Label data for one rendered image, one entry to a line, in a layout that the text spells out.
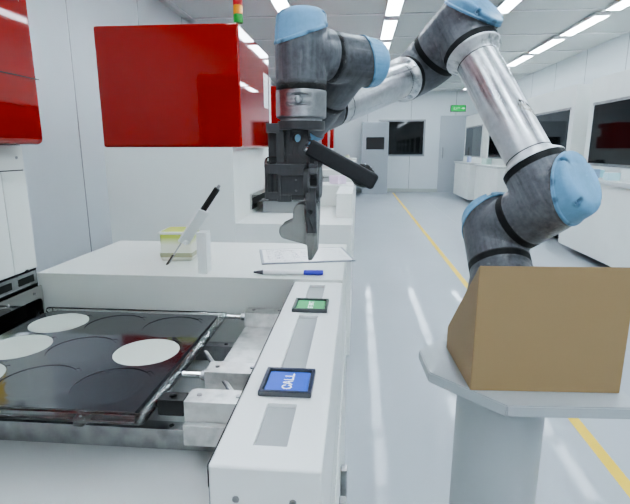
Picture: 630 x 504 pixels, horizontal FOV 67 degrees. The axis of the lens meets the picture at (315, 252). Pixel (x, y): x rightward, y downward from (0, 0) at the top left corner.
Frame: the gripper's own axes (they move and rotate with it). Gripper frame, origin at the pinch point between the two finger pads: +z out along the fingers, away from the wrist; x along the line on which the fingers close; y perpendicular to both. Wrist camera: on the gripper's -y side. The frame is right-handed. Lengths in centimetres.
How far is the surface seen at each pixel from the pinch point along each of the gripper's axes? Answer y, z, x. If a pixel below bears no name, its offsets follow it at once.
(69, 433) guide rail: 31.7, 21.7, 18.8
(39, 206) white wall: 206, 23, -228
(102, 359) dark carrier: 31.6, 15.3, 9.4
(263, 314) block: 10.7, 14.7, -10.7
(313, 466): -3.3, 9.2, 39.3
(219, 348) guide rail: 18.7, 20.7, -8.1
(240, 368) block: 9.5, 14.5, 12.2
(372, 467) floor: -15, 105, -90
